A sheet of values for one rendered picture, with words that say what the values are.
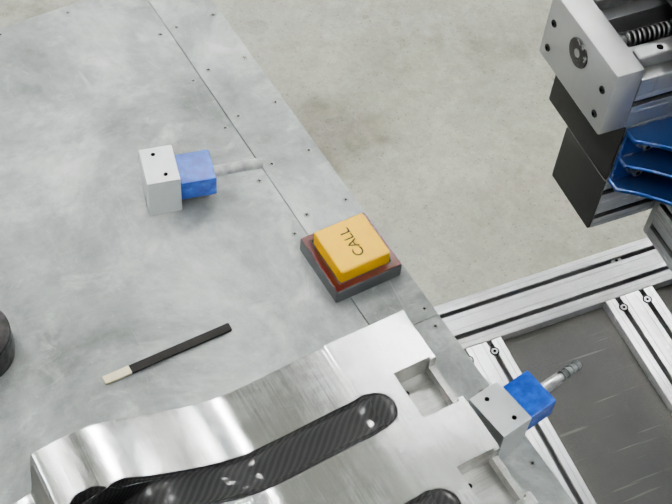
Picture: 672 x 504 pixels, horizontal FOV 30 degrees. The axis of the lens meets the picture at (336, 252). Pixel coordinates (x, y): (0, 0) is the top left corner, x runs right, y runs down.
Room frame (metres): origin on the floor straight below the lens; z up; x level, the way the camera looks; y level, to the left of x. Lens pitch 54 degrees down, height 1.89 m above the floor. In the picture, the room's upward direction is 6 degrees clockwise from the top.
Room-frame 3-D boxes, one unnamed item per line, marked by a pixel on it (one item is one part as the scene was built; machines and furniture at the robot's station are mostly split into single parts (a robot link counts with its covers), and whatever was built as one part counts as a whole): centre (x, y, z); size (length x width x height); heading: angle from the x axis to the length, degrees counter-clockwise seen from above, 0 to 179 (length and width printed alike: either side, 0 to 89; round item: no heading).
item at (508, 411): (0.63, -0.21, 0.83); 0.13 x 0.05 x 0.05; 132
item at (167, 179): (0.87, 0.15, 0.83); 0.13 x 0.05 x 0.05; 110
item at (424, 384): (0.59, -0.10, 0.87); 0.05 x 0.05 x 0.04; 34
